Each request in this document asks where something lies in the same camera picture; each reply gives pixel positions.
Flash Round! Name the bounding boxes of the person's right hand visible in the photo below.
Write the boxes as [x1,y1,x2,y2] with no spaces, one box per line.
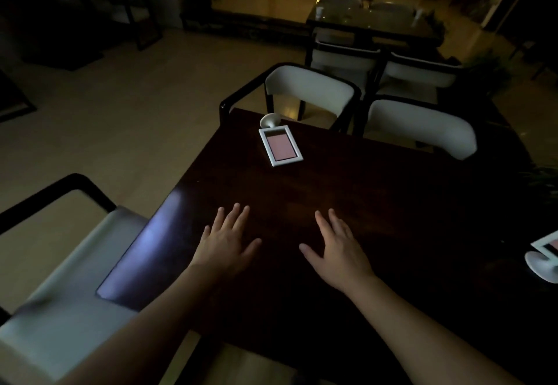
[298,209,378,295]

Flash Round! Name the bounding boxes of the person's left hand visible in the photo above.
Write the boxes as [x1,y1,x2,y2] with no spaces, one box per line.
[189,203,262,283]

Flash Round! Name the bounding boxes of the person's right forearm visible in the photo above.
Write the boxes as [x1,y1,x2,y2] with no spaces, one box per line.
[348,273,526,385]

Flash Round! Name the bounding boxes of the person's left forearm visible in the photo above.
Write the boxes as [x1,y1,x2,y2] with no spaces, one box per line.
[56,263,228,385]

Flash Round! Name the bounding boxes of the white table sign holder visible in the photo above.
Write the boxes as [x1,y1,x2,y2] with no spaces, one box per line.
[524,230,558,284]
[258,113,304,167]

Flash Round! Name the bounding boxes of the white cushioned dark-framed chair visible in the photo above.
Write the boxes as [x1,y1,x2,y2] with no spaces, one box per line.
[361,96,478,161]
[304,33,385,95]
[0,173,151,385]
[378,50,464,103]
[219,62,363,134]
[101,0,164,52]

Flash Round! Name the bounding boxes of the dark glass-topped table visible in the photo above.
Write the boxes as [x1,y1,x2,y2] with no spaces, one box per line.
[306,0,446,49]

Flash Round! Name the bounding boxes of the potted green plant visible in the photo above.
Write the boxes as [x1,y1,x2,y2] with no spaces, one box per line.
[518,166,558,208]
[461,49,513,95]

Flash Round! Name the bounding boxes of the dark wooden side table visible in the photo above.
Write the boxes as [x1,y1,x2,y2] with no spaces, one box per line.
[0,0,107,72]

